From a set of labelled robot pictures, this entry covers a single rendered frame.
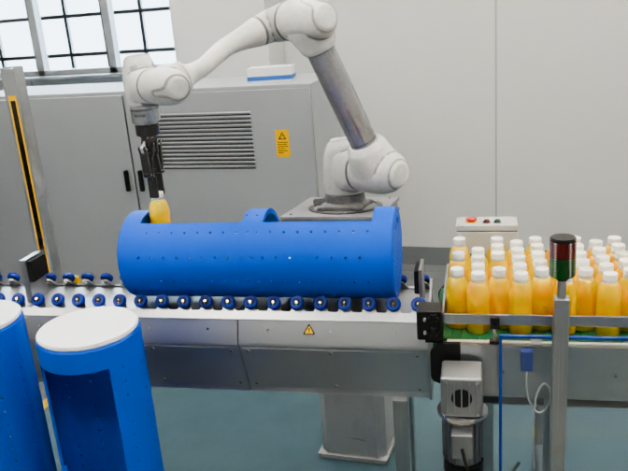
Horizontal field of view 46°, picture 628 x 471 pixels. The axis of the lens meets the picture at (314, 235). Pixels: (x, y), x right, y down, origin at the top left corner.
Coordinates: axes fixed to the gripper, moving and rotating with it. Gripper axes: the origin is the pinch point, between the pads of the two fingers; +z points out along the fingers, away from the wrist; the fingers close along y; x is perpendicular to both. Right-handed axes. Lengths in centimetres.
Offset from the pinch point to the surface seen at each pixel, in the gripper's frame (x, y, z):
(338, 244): 61, 12, 16
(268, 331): 36, 13, 45
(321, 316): 54, 12, 40
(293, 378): 42, 9, 64
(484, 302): 103, 17, 33
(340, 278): 61, 14, 27
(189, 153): -52, -158, 22
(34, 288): -50, 3, 35
